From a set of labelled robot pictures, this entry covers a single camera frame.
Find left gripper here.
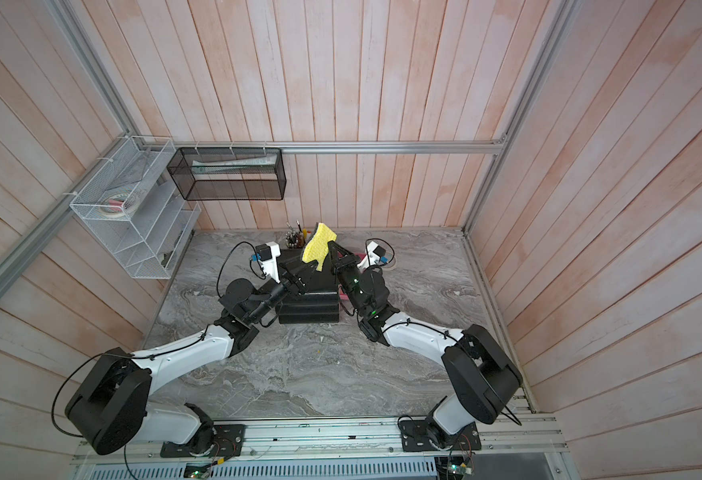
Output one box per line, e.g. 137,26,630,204
247,253,319,323

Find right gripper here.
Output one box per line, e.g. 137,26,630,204
332,243,371,320

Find yellow sponge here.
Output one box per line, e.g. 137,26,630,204
301,223,337,271

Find black drawer cabinet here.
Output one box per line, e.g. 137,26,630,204
276,249,340,325

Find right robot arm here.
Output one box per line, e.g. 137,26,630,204
328,241,522,449

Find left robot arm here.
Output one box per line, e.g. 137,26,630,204
65,260,319,456

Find tape roll on shelf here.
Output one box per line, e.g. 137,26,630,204
98,192,130,219

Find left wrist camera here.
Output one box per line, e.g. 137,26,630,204
254,241,281,283

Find black mesh wall basket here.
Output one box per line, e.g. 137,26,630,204
167,146,287,201

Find white wire wall shelf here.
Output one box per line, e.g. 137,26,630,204
70,136,200,280

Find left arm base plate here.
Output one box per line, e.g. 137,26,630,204
160,424,246,459

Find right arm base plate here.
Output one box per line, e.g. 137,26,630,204
397,415,482,453

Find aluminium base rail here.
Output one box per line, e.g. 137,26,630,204
103,413,569,463

